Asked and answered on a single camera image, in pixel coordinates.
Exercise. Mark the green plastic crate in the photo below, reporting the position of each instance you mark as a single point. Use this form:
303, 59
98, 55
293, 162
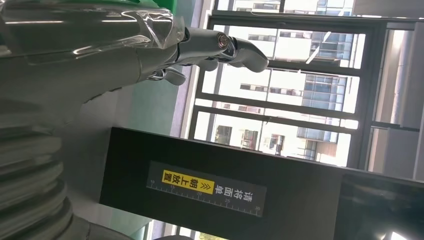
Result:
165, 4

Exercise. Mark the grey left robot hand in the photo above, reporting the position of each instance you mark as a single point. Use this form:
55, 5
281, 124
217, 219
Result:
82, 53

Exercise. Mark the dark framed window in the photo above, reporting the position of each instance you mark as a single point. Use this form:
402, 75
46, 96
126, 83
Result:
367, 99

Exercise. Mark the black inbound scanner machine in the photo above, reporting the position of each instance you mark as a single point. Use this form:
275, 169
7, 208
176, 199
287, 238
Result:
298, 205

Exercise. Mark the black yellow ruler label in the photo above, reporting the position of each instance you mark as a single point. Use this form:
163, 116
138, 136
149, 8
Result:
205, 188

